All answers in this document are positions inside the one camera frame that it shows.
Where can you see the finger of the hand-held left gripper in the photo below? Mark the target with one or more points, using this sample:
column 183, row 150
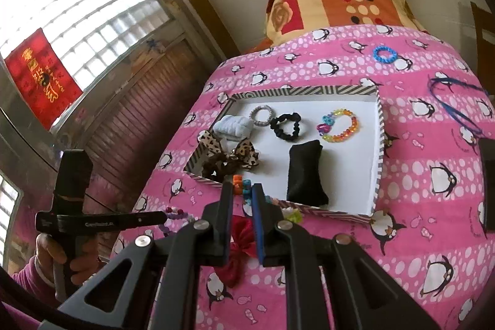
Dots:
column 151, row 218

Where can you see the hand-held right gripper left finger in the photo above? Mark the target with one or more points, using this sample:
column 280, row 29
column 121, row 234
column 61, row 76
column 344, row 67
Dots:
column 228, row 225

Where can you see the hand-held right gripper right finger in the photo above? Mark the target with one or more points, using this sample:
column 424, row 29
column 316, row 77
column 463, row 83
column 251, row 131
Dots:
column 258, row 225

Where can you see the brown scrunchie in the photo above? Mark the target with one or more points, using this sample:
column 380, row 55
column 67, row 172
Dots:
column 214, row 171

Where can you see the black cloth pouch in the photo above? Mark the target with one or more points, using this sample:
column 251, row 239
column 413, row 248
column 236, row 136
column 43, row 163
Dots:
column 305, row 175

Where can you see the leopard print bow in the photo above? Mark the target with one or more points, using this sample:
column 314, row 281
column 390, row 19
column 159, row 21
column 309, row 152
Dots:
column 245, row 154

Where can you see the light blue fluffy wristband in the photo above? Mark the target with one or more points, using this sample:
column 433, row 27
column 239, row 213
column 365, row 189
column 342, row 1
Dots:
column 232, row 127

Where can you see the striped cardboard box tray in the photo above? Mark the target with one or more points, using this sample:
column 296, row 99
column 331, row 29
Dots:
column 348, row 175

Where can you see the black scrunchie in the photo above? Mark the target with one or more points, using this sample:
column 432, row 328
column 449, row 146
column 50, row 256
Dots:
column 276, row 123

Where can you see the person's left forearm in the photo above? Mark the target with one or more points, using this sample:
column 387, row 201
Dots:
column 31, row 279

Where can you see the person's left hand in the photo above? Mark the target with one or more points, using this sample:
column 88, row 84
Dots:
column 87, row 260

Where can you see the red satin bow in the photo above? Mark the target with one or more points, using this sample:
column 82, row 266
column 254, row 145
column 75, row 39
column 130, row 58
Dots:
column 240, row 237

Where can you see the green yellow bead trinket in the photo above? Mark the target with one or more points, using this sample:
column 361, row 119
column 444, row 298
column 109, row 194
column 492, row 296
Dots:
column 292, row 216

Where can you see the red paper window decoration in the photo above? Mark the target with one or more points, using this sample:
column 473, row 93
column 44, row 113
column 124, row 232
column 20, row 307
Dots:
column 38, row 82

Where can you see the pink penguin print blanket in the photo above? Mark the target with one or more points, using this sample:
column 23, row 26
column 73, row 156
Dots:
column 417, row 167

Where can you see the wooden chair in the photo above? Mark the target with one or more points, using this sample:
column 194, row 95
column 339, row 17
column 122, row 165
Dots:
column 479, row 20

